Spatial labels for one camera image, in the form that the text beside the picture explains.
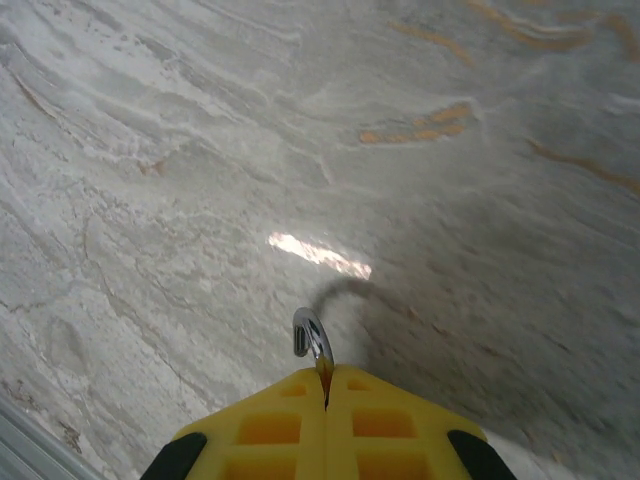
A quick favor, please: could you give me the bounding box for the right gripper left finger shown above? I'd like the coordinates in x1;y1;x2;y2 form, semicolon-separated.
142;367;329;480

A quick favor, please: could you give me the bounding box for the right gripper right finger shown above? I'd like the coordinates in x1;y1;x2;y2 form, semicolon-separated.
325;363;519;480

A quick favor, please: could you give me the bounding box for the silver metal hook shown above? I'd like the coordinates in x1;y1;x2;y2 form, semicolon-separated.
292;306;335;404

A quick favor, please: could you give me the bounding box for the aluminium mounting rail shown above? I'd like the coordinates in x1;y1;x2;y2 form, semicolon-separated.
0;394;99;480

